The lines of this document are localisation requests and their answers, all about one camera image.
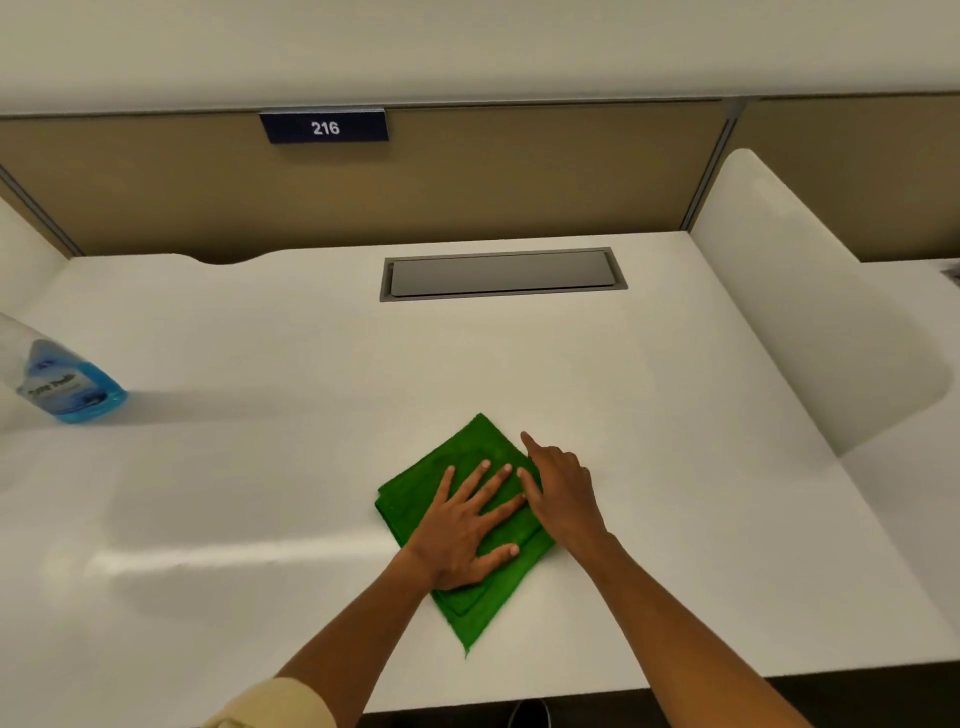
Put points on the person's right hand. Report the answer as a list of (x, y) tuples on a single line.
[(566, 502)]

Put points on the person's left hand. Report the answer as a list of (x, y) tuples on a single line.
[(450, 544)]

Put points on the person's left little finger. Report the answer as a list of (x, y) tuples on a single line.
[(445, 485)]

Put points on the person's left middle finger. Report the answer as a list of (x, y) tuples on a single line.
[(495, 485)]

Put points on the person's left thumb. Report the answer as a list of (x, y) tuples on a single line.
[(501, 559)]

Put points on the person's right thumb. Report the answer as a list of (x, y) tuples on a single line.
[(529, 487)]

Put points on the green microfiber cloth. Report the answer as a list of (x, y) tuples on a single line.
[(420, 491)]

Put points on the person's left forearm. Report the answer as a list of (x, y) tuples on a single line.
[(360, 645)]

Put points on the person's right forearm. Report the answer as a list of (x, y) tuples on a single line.
[(660, 637)]

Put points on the black shoe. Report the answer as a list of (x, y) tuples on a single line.
[(529, 715)]

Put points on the beige sleeve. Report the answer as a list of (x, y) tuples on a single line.
[(281, 706)]

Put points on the tan partition panel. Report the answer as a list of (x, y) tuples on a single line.
[(862, 172), (450, 187)]

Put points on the white rounded desk divider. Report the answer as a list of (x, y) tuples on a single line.
[(22, 259), (810, 300)]

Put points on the dark blue number sign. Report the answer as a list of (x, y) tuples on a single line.
[(324, 126)]

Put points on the clear bottle with blue liquid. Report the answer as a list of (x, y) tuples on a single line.
[(67, 382)]

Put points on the grey metal partition post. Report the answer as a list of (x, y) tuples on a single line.
[(709, 172), (41, 217)]

